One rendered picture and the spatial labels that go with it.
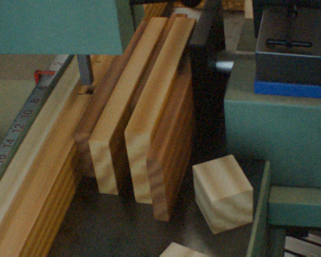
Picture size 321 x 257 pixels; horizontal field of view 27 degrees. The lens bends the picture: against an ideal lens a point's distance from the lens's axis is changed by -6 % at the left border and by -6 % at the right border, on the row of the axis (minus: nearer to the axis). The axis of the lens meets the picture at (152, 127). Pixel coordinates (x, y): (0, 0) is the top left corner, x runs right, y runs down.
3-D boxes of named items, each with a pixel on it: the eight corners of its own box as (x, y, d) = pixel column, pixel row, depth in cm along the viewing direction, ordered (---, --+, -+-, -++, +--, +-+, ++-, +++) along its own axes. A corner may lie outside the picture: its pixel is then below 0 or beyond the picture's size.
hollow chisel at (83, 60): (91, 86, 61) (83, 37, 58) (81, 86, 61) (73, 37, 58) (94, 80, 62) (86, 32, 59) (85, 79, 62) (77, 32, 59)
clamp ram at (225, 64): (278, 138, 59) (277, 49, 54) (196, 132, 61) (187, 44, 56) (286, 81, 66) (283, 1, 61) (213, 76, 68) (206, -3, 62)
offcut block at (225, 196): (194, 199, 55) (191, 165, 53) (233, 188, 55) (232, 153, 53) (212, 235, 51) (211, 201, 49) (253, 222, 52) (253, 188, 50)
